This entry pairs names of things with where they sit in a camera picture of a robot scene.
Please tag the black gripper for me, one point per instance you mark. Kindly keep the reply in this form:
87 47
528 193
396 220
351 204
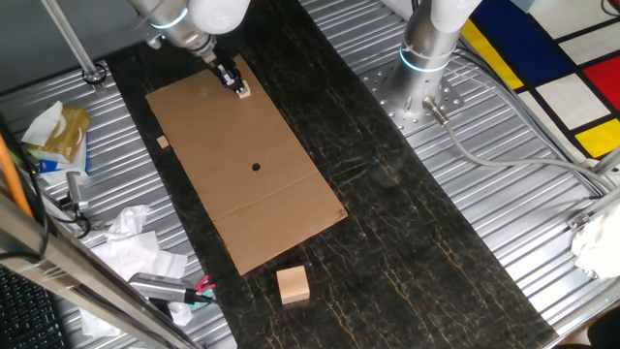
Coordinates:
220 68

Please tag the small wooden cube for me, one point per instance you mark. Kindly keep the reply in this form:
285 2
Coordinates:
246 92

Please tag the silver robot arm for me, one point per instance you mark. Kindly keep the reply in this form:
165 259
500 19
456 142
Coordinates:
179 22

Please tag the tiny wooden block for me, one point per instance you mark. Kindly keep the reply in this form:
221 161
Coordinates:
162 141

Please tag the large wooden block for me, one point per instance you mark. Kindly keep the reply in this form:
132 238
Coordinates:
293 285

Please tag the brown cardboard sheet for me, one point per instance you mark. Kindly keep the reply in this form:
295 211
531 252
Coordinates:
261 213

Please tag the aluminium tripod pole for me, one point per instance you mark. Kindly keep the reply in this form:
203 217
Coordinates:
73 42

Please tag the yellow tissue pack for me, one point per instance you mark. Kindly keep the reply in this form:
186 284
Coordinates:
68 136

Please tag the blue white tissue packet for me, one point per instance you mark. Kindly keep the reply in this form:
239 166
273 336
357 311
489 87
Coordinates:
63 167

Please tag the white tissue sheet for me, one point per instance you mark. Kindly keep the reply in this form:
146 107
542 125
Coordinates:
43 123

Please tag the crumpled white tissue paper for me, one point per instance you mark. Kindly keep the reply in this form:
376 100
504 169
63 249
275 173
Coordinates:
135 252

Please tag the red spring clip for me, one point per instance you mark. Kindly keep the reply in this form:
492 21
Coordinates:
206 283

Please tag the teal spring clip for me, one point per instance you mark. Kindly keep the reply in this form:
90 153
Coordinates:
209 294

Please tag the orange tube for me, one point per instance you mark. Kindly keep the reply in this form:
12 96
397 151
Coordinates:
9 174

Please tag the black keyboard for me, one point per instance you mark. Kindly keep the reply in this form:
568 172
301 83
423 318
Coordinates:
29 315

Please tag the colourful squares mat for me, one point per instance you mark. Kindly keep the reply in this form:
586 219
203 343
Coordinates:
571 97

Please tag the white crumpled cloth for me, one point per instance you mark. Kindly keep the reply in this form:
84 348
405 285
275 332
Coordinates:
598 244

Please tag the black round object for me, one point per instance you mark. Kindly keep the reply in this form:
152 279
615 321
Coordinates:
605 332

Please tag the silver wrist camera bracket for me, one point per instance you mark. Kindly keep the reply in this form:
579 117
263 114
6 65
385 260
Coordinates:
152 39

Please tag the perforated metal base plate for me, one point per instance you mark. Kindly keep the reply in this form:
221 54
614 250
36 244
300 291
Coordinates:
387 104

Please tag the small silver camera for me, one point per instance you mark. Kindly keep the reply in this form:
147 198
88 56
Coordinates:
76 189

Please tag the silver depth camera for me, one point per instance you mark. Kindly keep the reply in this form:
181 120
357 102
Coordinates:
157 286

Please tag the steel frame bar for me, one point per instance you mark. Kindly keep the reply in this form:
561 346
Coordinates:
72 276

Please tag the aluminium frame profile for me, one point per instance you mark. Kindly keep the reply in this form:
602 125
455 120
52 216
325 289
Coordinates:
593 213

